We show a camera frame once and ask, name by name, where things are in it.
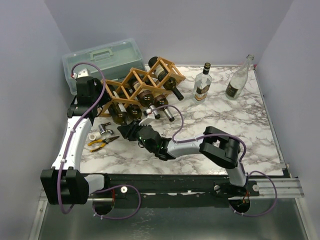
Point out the clear glass bottle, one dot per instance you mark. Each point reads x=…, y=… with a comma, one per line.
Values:
x=239, y=79

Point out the green plastic toolbox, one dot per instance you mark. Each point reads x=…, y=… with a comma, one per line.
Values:
x=114, y=59

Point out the wooden wine rack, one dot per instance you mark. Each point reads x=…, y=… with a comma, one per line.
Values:
x=148, y=81

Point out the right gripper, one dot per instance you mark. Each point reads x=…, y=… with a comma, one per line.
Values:
x=132, y=130

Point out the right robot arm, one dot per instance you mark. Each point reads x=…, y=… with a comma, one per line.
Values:
x=223, y=149

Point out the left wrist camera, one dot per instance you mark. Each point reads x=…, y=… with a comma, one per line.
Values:
x=82, y=73

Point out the yellow handled pliers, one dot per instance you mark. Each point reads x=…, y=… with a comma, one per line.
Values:
x=102, y=143

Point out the clear square liquor bottle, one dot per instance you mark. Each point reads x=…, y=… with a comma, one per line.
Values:
x=202, y=84

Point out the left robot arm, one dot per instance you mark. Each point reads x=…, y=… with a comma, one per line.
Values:
x=63, y=183

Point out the wine bottle in rack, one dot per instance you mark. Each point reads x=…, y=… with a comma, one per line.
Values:
x=134, y=84

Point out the right aluminium rail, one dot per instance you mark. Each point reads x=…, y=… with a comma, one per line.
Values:
x=286, y=188

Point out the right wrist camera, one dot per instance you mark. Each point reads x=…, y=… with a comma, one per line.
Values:
x=150, y=117

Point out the green wine bottle black neck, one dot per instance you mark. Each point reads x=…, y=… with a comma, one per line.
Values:
x=146, y=98

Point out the white plastic pipe fitting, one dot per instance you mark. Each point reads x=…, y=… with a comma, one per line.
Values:
x=93, y=136

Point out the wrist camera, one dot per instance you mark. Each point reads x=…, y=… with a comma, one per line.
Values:
x=82, y=73
x=150, y=117

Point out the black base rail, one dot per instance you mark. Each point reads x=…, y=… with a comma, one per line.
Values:
x=127, y=191

